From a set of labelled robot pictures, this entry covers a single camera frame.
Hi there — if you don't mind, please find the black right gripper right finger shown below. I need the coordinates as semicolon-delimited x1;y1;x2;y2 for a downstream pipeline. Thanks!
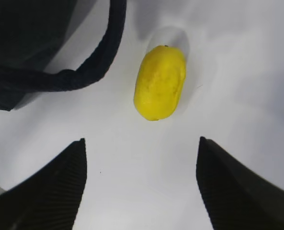
196;137;284;230

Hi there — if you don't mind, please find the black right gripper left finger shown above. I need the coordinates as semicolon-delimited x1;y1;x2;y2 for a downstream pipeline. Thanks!
0;138;87;230

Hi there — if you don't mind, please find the yellow lemon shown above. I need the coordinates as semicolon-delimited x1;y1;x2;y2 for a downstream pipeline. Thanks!
134;46;186;121

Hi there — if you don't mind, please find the navy blue lunch bag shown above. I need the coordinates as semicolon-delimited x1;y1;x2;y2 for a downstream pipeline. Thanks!
0;0;127;111

